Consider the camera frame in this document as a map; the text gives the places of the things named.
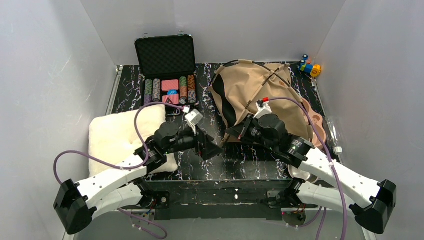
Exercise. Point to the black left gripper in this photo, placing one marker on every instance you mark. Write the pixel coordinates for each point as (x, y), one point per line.
(201, 144)

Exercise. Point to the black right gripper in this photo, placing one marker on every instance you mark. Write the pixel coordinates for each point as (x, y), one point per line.
(247, 127)

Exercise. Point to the tan fabric pet tent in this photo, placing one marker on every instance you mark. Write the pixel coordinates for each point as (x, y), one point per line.
(236, 89)

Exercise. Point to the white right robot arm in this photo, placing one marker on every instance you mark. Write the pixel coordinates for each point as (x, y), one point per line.
(369, 202)

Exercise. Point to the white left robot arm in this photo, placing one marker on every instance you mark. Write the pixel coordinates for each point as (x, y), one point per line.
(77, 204)

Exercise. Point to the pink double pet bowl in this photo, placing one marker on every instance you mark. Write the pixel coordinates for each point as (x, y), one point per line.
(317, 121)

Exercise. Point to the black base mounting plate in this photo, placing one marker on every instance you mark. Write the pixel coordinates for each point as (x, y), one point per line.
(223, 199)

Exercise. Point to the steel bowl near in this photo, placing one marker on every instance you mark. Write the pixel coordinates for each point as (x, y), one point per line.
(300, 174)

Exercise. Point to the colourful toy block car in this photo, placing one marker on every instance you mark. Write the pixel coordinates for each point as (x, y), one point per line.
(306, 66)

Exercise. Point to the black poker chip case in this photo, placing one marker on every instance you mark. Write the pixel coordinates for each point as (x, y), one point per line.
(168, 67)

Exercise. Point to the white fluffy cushion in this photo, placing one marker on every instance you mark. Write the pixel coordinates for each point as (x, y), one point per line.
(113, 138)

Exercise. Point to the clear plastic water bottle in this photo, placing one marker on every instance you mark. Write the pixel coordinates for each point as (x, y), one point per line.
(333, 136)

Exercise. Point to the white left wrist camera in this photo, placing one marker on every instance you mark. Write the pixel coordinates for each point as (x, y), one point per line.
(192, 117)

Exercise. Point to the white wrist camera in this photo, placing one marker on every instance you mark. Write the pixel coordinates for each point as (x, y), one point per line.
(192, 117)
(263, 108)

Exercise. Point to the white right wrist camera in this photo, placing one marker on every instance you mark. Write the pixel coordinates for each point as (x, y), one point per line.
(263, 108)

